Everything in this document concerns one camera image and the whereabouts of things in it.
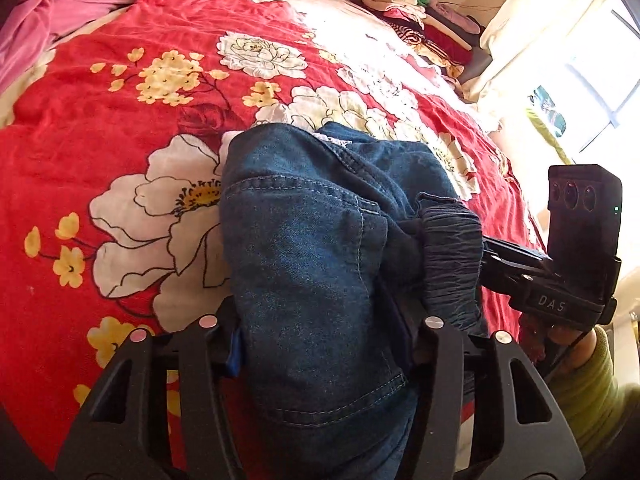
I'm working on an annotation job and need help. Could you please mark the blue denim pants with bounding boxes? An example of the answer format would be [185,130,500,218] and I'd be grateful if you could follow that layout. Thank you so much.
[219,122,488,479]

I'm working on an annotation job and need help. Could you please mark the right hand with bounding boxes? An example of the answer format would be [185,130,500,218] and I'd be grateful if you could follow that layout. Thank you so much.
[518,313,598,375]

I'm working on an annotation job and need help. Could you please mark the green jacket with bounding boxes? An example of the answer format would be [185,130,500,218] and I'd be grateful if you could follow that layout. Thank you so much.
[549,326,639,462]

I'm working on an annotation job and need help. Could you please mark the cream curtain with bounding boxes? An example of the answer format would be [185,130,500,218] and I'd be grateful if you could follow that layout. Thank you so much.
[470,0,639,219]

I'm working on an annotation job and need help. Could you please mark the red floral bedspread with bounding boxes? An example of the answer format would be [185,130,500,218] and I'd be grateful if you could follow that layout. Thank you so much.
[1,0,541,465]

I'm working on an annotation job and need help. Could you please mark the stack of folded clothes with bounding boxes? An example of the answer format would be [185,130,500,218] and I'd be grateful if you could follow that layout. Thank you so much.
[361,0,492,84]

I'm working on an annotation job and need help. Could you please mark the black cable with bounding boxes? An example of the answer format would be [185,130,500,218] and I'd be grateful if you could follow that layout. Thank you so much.
[541,328,594,378]

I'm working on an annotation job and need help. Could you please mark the black camera box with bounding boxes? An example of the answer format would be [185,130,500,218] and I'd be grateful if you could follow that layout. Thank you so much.
[547,164,623,286]

